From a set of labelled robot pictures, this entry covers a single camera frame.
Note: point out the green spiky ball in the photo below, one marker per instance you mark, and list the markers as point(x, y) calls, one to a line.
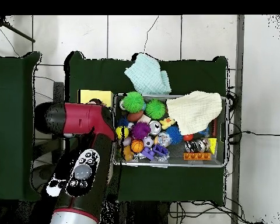
point(155, 108)
point(133, 101)

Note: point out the mint green knitted cloth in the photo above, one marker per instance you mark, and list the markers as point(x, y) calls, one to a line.
point(147, 74)

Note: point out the cream knitted cloth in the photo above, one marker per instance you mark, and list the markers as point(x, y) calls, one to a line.
point(193, 112)

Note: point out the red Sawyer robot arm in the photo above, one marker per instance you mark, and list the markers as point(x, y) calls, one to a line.
point(84, 119)

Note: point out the wooden box with three holes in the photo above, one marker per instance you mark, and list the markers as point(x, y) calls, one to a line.
point(86, 94)

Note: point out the purple spiky ball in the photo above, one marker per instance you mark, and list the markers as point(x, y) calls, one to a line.
point(140, 130)

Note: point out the brown toy football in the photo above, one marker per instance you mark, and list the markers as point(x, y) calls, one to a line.
point(135, 116)

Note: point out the yellow smiley face ball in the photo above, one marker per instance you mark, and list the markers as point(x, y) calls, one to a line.
point(122, 132)

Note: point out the orange toy basketball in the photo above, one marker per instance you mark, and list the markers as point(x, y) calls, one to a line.
point(137, 146)

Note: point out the yellow duck plush toy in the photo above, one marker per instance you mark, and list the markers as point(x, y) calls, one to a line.
point(167, 122)

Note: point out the blue spiky ball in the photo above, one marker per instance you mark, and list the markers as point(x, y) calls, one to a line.
point(174, 134)

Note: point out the red ball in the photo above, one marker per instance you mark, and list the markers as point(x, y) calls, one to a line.
point(188, 137)

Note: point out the orange plastic tray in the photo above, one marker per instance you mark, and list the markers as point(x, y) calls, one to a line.
point(197, 156)

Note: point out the yellow cheese wedge toy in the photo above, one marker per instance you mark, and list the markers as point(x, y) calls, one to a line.
point(212, 144)

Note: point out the green cloth side table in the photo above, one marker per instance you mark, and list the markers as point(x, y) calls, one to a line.
point(11, 135)

